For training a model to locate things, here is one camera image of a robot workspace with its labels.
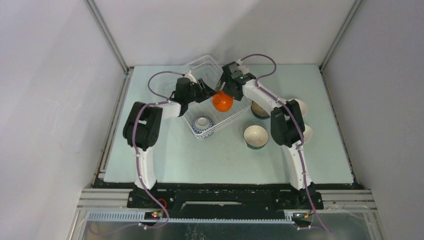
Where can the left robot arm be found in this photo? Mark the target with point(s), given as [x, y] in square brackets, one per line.
[143, 124]

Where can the plain white bowl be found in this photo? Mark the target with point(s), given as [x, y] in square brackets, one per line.
[303, 107]

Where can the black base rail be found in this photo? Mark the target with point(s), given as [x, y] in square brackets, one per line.
[238, 203]

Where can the lime green square bowl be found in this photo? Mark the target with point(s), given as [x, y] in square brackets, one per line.
[307, 133]

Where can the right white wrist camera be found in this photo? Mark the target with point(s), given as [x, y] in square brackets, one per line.
[243, 68]

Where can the teal bowl white dots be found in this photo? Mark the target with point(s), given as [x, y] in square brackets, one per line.
[255, 137]

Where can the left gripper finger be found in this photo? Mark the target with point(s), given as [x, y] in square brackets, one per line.
[204, 88]
[204, 97]

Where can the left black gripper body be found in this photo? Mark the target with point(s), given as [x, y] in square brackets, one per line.
[190, 97]

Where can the white wire dish rack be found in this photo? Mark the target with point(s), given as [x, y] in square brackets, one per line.
[210, 72]

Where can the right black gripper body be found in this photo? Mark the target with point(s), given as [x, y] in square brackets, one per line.
[239, 98]

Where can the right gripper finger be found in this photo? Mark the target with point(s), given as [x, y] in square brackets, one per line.
[230, 92]
[220, 84]

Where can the dark blue floral bowl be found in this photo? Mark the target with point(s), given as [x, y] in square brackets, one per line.
[258, 111]

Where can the blue white patterned bowl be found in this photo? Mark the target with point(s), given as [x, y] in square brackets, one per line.
[202, 127]

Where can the orange bowl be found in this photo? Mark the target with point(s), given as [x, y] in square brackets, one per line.
[222, 102]

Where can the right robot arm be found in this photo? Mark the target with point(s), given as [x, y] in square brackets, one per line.
[287, 125]

